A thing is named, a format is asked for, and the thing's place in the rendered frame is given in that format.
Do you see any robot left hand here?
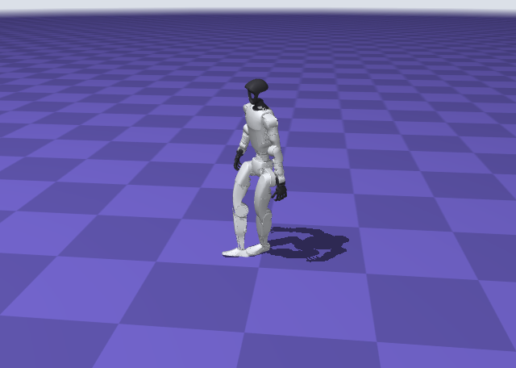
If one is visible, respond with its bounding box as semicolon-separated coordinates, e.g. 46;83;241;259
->
271;177;287;201

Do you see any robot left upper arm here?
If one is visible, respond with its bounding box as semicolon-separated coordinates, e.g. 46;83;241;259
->
263;113;281;157

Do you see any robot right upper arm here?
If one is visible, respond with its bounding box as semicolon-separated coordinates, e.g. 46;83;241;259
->
243;103;251;135

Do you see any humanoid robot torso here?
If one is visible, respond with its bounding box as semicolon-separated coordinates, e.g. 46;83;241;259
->
246;104;274;177

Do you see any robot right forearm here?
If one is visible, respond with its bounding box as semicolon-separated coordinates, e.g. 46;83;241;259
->
237;130;250;154

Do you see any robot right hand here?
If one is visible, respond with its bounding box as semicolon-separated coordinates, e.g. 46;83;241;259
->
234;148;243;171

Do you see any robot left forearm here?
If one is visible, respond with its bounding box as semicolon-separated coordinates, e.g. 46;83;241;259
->
272;147;285;184

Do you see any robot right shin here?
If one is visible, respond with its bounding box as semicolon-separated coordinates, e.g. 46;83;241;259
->
232;208;247;250

